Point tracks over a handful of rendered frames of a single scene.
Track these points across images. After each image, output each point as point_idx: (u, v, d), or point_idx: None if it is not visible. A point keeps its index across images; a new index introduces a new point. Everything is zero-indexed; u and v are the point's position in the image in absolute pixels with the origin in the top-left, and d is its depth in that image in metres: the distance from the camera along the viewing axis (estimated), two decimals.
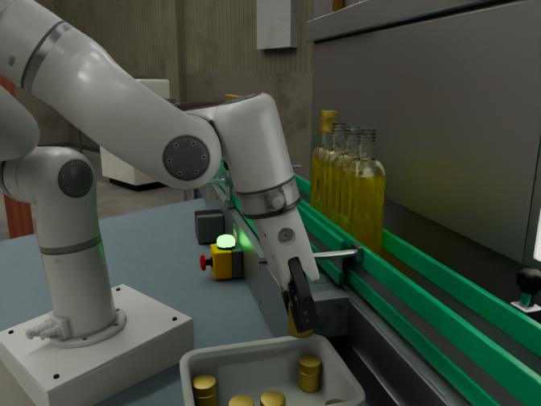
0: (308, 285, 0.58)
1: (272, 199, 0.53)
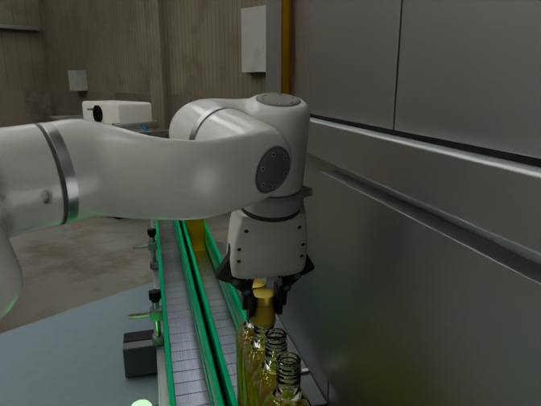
0: None
1: (309, 188, 0.57)
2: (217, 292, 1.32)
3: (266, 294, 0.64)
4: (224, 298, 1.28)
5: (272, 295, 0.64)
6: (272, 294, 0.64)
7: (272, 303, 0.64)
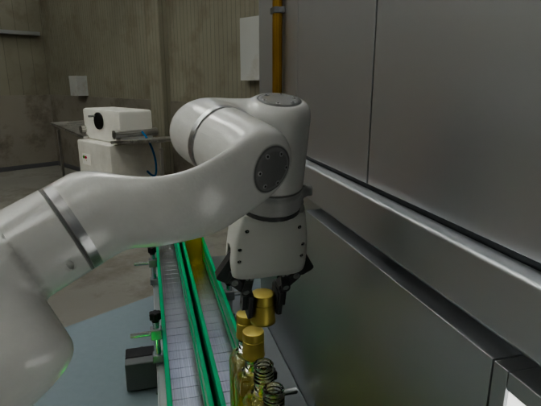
0: None
1: (309, 188, 0.58)
2: (214, 308, 1.39)
3: (255, 333, 0.72)
4: (220, 315, 1.35)
5: (261, 333, 0.72)
6: (261, 333, 0.72)
7: (261, 341, 0.72)
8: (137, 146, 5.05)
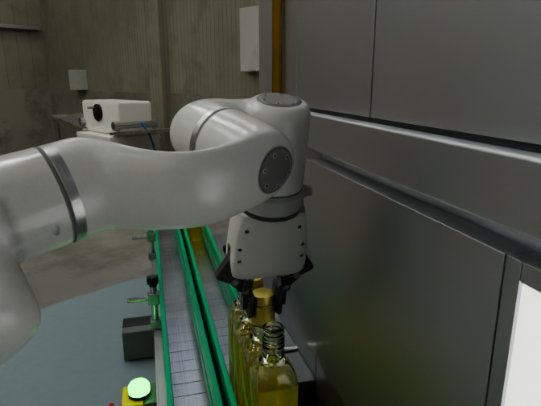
0: None
1: (309, 188, 0.58)
2: (213, 280, 1.37)
3: (254, 278, 0.70)
4: (219, 286, 1.33)
5: (260, 279, 0.69)
6: (260, 278, 0.70)
7: (260, 286, 0.70)
8: (136, 138, 5.03)
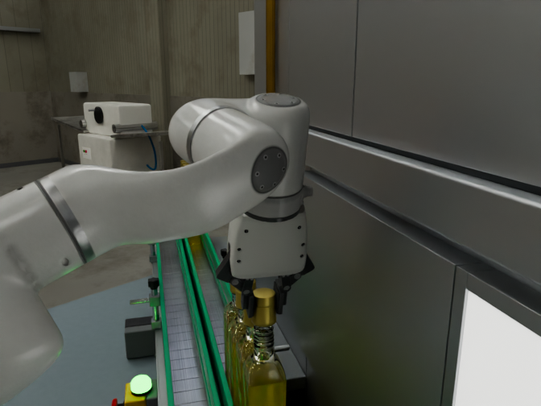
0: None
1: (309, 188, 0.57)
2: (211, 283, 1.43)
3: None
4: (216, 287, 1.39)
5: (253, 283, 0.76)
6: (253, 282, 0.76)
7: (253, 289, 0.76)
8: (137, 140, 5.09)
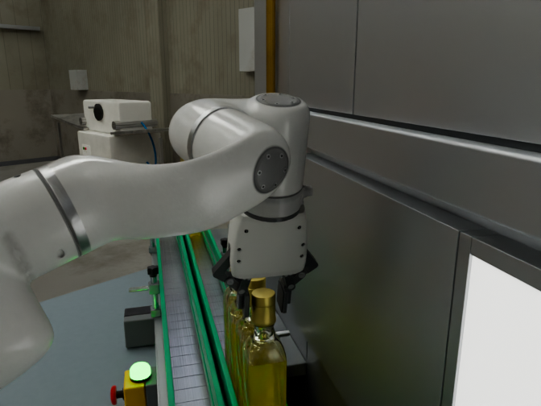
0: None
1: (309, 188, 0.57)
2: (211, 272, 1.42)
3: None
4: (216, 278, 1.38)
5: None
6: None
7: None
8: (137, 137, 5.09)
